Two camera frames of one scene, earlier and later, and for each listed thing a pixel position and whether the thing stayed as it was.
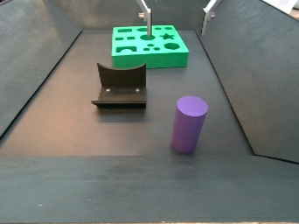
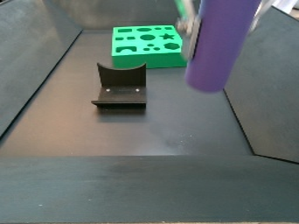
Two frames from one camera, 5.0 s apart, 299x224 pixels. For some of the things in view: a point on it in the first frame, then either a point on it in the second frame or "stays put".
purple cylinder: x=189 y=116 -> x=225 y=23
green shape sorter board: x=160 y=51 stays put
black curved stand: x=122 y=87 stays put
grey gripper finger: x=209 y=13 -> x=261 y=9
